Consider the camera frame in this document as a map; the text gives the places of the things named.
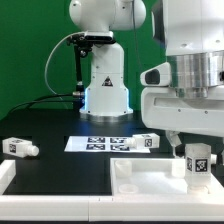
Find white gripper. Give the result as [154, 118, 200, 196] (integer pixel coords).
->
[140, 62, 224, 158]

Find white square tabletop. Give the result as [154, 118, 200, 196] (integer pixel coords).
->
[110, 158, 224, 198]

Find white marker sheet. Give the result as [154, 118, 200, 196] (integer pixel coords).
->
[64, 136, 150, 153]

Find grey and black cables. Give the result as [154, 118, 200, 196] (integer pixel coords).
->
[6, 31, 86, 116]

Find black mounted camera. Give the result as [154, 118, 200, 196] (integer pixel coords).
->
[66, 31, 116, 58]

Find white U-shaped fence frame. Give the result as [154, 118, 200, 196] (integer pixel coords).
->
[0, 160, 224, 223]

